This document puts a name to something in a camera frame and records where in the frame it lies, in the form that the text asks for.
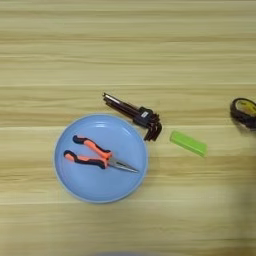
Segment black hex key set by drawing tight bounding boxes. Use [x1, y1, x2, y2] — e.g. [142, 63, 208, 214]
[102, 92, 163, 142]

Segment green rectangular block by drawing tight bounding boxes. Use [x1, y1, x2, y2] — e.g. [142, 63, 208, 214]
[169, 129, 208, 158]

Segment black yellow tape roll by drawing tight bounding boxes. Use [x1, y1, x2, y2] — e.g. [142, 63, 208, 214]
[229, 97, 256, 132]

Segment orange black needle-nose pliers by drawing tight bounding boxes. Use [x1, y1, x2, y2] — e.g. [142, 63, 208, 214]
[63, 134, 140, 174]

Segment blue round plate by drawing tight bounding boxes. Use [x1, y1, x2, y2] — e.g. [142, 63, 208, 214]
[53, 113, 149, 204]

